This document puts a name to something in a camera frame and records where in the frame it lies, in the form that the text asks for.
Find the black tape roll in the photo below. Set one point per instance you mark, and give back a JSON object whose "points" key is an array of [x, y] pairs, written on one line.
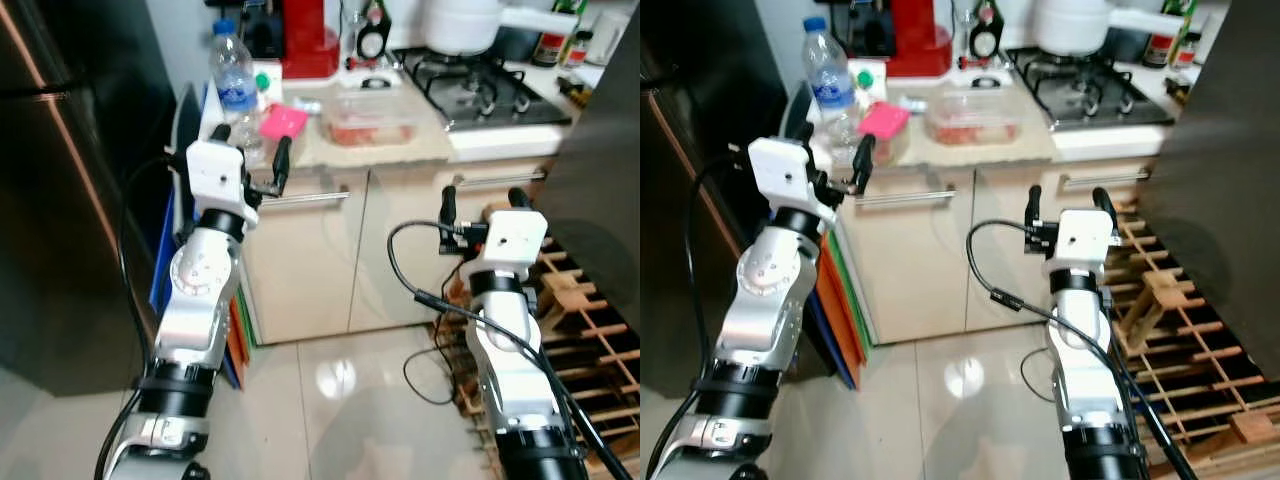
{"points": [[360, 82], [970, 80]]}

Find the wooden wine rack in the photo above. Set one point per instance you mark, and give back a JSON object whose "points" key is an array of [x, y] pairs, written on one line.
{"points": [[570, 295], [1180, 330]]}

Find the white saucepan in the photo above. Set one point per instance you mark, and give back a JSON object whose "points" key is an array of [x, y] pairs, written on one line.
{"points": [[460, 28], [1070, 28]]}

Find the small white green carton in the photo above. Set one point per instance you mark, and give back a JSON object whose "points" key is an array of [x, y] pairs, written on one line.
{"points": [[268, 85], [868, 75]]}

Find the steel gas hob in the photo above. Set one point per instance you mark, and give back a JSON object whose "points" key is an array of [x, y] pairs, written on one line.
{"points": [[1090, 100], [480, 105]]}

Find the clear plastic food container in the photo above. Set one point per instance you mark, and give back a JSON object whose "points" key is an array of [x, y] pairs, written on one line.
{"points": [[370, 125], [970, 122]]}

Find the round black bottle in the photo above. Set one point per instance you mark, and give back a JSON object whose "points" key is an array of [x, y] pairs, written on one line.
{"points": [[985, 42], [373, 42]]}

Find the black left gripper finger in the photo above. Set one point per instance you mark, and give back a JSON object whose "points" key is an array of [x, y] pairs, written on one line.
{"points": [[282, 160], [863, 160], [220, 134], [804, 131]]}

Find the glossy black refrigerator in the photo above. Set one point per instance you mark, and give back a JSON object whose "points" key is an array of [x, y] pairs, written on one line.
{"points": [[680, 250], [60, 200]]}

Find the red coffee machine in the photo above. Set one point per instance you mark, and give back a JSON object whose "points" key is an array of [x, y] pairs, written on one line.
{"points": [[305, 40], [915, 40]]}

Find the small white green packet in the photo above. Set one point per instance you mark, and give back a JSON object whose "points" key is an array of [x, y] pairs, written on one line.
{"points": [[305, 103], [912, 103]]}

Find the small red-labelled jar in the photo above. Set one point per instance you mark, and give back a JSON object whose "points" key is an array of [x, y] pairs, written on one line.
{"points": [[578, 50], [1188, 50]]}

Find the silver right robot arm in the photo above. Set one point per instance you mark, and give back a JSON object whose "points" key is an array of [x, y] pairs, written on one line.
{"points": [[1085, 380], [510, 370]]}

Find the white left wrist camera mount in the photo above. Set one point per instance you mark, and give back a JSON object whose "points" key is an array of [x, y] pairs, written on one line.
{"points": [[213, 175], [780, 170]]}

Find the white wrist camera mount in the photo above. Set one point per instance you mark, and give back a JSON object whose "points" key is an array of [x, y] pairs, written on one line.
{"points": [[780, 170], [213, 175], [1082, 238], [512, 240]]}

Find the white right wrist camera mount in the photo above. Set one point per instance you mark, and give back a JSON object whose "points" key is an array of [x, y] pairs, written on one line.
{"points": [[1082, 238], [512, 240]]}

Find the dark sauce bottle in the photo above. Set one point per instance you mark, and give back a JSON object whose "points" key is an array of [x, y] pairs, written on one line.
{"points": [[550, 50], [1162, 52]]}

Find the clear blue-capped water bottle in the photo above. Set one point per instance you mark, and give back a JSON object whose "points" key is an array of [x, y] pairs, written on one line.
{"points": [[830, 80], [235, 80]]}

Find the beige counter mat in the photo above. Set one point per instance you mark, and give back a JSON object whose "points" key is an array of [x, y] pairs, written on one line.
{"points": [[970, 152], [370, 155]]}

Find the pink-lidded food container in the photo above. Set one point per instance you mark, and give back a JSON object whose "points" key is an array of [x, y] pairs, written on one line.
{"points": [[283, 120], [884, 118]]}

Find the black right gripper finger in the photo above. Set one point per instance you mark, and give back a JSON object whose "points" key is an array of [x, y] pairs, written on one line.
{"points": [[448, 205], [1103, 199], [1033, 203], [518, 199]]}

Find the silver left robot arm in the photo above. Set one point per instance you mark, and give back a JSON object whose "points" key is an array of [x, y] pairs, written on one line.
{"points": [[195, 300], [765, 290]]}

